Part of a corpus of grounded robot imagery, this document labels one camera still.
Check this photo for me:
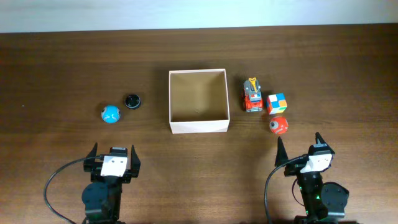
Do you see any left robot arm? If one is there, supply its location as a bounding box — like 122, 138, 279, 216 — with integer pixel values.
81, 144, 141, 223

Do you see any black round wheel cap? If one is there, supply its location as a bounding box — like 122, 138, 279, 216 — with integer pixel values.
124, 94, 141, 110

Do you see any blue robot ball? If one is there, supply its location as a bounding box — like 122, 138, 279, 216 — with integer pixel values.
101, 105, 121, 124

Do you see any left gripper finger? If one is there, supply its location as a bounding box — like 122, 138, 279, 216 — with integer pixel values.
131, 145, 141, 170
85, 142, 98, 162

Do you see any red robot ball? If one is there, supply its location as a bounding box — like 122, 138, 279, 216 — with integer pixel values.
269, 116, 289, 135

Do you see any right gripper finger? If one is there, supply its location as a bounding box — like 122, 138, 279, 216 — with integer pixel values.
315, 132, 335, 154
274, 136, 289, 167

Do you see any colourful puzzle cube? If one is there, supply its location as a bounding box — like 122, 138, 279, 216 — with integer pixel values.
266, 93, 287, 114

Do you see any pink cardboard box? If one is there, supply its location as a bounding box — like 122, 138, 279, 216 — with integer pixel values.
169, 68, 230, 134

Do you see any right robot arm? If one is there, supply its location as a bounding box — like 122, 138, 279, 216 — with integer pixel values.
275, 133, 349, 224

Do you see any red toy fire truck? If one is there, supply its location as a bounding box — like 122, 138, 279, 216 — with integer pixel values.
243, 77, 263, 112

